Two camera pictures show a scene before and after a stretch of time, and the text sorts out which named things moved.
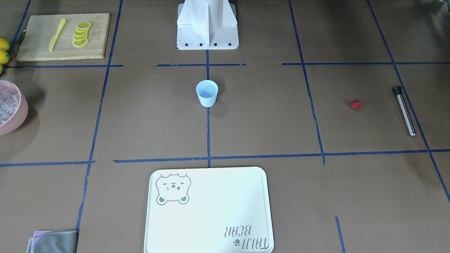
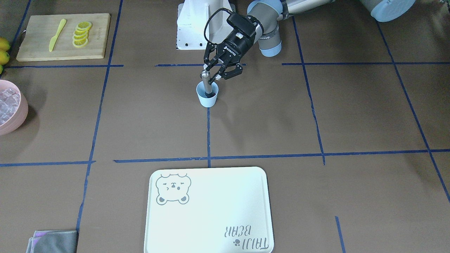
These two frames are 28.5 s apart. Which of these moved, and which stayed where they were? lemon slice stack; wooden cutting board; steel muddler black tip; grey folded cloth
Moved: steel muddler black tip
Stayed: wooden cutting board; lemon slice stack; grey folded cloth
